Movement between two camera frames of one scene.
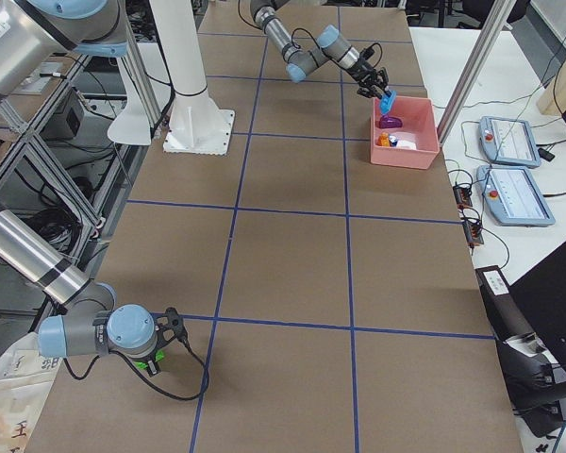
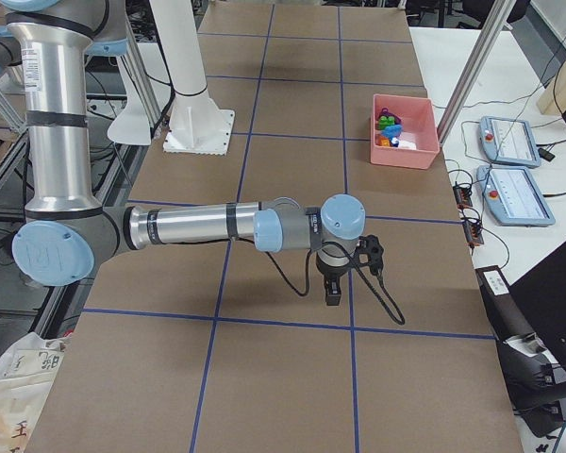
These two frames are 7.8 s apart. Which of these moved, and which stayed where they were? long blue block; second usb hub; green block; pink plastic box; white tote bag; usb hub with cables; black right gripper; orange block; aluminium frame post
Moved: green block; black right gripper; long blue block
Stayed: second usb hub; pink plastic box; aluminium frame post; usb hub with cables; orange block; white tote bag
